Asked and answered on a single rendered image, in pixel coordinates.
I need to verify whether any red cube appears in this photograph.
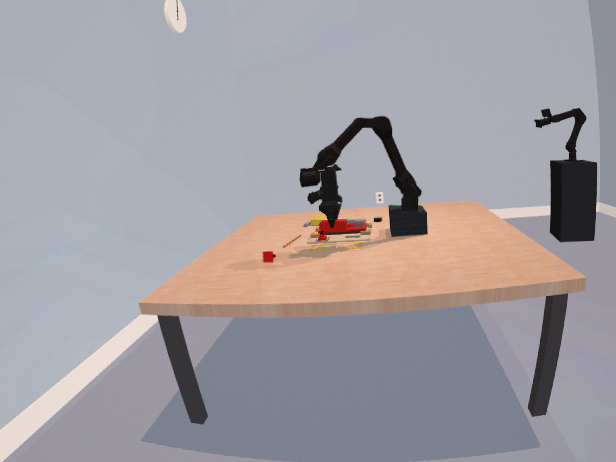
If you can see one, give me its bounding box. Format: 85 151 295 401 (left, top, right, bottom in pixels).
262 252 276 263

